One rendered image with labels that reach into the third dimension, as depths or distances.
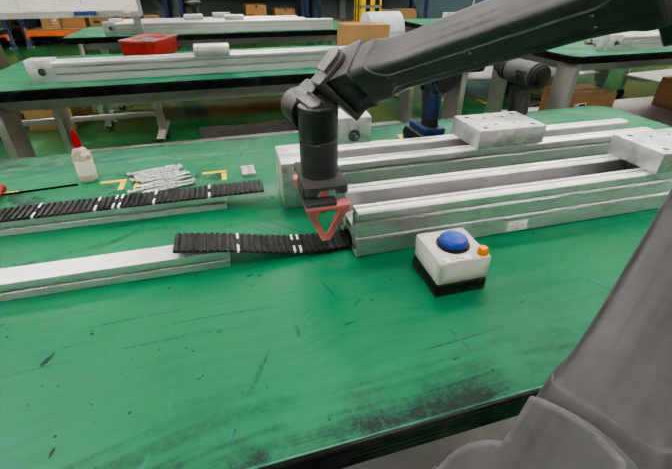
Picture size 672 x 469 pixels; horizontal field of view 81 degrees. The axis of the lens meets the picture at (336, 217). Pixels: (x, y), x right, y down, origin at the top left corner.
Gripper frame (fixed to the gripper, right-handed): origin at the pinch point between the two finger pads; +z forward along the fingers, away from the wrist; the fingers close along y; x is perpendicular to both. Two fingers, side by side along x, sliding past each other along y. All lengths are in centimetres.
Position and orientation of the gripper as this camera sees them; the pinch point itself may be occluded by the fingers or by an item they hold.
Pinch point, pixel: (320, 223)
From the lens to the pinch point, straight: 65.1
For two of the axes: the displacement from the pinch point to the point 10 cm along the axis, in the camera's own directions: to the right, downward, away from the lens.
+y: -2.5, -5.0, 8.3
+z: 0.0, 8.6, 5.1
